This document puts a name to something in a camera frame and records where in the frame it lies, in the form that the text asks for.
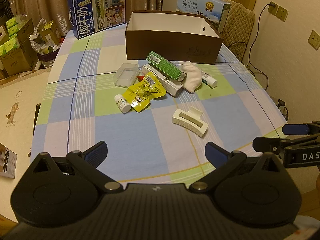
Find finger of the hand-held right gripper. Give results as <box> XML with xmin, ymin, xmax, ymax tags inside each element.
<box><xmin>252</xmin><ymin>136</ymin><xmax>290</xmax><ymax>153</ymax></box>
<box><xmin>282</xmin><ymin>121</ymin><xmax>320</xmax><ymax>136</ymax></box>

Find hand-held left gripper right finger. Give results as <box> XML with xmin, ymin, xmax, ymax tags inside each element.
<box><xmin>189</xmin><ymin>142</ymin><xmax>282</xmax><ymax>193</ymax></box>

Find brown cardboard box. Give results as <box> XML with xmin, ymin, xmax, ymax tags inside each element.
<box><xmin>125</xmin><ymin>10</ymin><xmax>224</xmax><ymax>64</ymax></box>

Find black folding chairs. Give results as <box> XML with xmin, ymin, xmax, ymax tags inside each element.
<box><xmin>0</xmin><ymin>0</ymin><xmax>13</xmax><ymax>23</ymax></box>

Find white tube with cap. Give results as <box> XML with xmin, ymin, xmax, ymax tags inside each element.
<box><xmin>200</xmin><ymin>70</ymin><xmax>218</xmax><ymax>88</ymax></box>

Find yellow snack packet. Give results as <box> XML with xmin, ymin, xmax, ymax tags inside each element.
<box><xmin>128</xmin><ymin>72</ymin><xmax>166</xmax><ymax>113</ymax></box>

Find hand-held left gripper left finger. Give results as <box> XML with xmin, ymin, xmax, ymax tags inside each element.
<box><xmin>32</xmin><ymin>141</ymin><xmax>123</xmax><ymax>193</ymax></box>

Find black power cable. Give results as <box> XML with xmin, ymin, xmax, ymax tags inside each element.
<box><xmin>247</xmin><ymin>3</ymin><xmax>273</xmax><ymax>90</ymax></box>

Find wall socket with plug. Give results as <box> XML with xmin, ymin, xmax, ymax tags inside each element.
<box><xmin>268</xmin><ymin>1</ymin><xmax>279</xmax><ymax>15</ymax></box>

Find beige embroidered bed sheet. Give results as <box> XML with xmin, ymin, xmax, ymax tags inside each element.
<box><xmin>0</xmin><ymin>67</ymin><xmax>56</xmax><ymax>220</ymax></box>

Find clear plastic case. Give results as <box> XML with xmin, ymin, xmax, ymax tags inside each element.
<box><xmin>114</xmin><ymin>63</ymin><xmax>139</xmax><ymax>88</ymax></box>

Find white cloth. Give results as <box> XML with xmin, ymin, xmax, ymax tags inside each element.
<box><xmin>180</xmin><ymin>61</ymin><xmax>202</xmax><ymax>94</ymax></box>

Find chair with quilted cover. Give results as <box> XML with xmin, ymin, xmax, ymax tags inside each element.
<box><xmin>221</xmin><ymin>0</ymin><xmax>255</xmax><ymax>63</ymax></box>

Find white hair claw clip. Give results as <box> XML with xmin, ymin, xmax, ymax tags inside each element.
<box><xmin>172</xmin><ymin>106</ymin><xmax>208</xmax><ymax>138</ymax></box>

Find white pill bottle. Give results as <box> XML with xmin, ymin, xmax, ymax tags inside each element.
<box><xmin>114</xmin><ymin>94</ymin><xmax>132</xmax><ymax>113</ymax></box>

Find white medicine box green print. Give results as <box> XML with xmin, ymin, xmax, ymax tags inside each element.
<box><xmin>142</xmin><ymin>64</ymin><xmax>184</xmax><ymax>97</ymax></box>

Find light blue milk carton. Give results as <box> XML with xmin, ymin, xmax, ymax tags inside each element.
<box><xmin>176</xmin><ymin>0</ymin><xmax>231</xmax><ymax>33</ymax></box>

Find dark blue milk carton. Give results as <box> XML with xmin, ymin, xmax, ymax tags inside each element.
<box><xmin>67</xmin><ymin>0</ymin><xmax>127</xmax><ymax>40</ymax></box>

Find stack of green tissue packs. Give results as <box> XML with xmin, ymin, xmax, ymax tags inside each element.
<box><xmin>0</xmin><ymin>15</ymin><xmax>22</xmax><ymax>58</ymax></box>

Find printed booklet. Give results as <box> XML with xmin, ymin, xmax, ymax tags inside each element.
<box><xmin>0</xmin><ymin>142</ymin><xmax>18</xmax><ymax>179</ymax></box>

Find large cardboard box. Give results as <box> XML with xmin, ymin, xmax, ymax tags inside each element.
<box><xmin>0</xmin><ymin>19</ymin><xmax>38</xmax><ymax>77</ymax></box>

